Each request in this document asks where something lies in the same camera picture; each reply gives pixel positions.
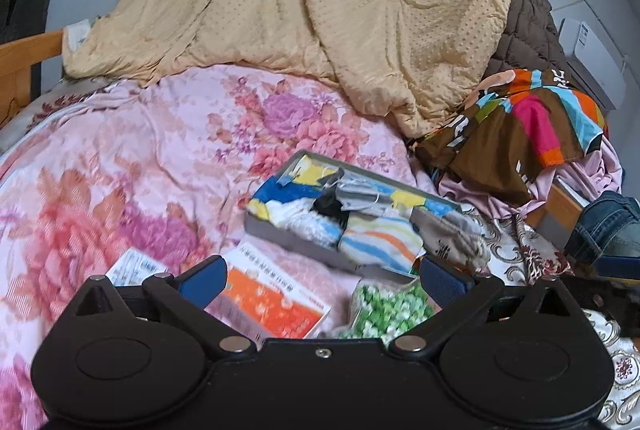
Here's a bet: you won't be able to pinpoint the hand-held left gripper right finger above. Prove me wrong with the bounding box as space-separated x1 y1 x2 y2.
389 256 583 359

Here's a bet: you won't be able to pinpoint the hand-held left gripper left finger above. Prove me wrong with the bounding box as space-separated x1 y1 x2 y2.
75 254 258 359

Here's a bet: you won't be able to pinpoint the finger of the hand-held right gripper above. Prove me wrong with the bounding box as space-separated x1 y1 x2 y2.
564 277 619 311
594 256 640 277

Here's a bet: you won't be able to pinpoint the pastel striped cloth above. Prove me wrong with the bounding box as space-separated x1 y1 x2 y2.
340 214 427 275

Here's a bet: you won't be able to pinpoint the grey box with cartoon print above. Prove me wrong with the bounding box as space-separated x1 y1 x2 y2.
244 149 464 284

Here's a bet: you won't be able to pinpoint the grey face mask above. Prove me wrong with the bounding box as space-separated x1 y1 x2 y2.
331 179 397 212

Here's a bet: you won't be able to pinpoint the blue jeans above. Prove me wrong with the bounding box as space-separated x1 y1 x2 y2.
565 190 640 267

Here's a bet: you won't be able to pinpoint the white gold ornate bedcover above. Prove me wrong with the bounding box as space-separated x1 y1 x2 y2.
460 205 640 427

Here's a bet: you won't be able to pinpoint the bag of green candy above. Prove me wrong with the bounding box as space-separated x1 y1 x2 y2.
332 280 436 342

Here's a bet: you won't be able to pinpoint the orange white medicine box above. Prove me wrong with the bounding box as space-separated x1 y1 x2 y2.
205 242 334 342

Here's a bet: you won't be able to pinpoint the wooden furniture panel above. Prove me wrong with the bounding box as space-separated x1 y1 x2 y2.
525 182 594 237

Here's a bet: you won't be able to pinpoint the lilac cloth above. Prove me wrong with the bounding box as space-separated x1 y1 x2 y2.
437 135 626 232

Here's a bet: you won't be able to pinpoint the pink floral quilt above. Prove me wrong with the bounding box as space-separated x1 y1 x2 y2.
0 62 451 430

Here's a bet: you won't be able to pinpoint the colourful striped brown garment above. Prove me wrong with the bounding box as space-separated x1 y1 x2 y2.
415 69 609 207

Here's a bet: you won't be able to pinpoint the white air conditioner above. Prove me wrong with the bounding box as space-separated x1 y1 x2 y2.
557 17 629 111

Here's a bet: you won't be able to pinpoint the brown quilted jacket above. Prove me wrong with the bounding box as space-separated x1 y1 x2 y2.
487 0 569 84

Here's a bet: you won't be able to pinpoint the yellow dotted blanket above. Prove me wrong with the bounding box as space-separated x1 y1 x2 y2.
62 0 522 139

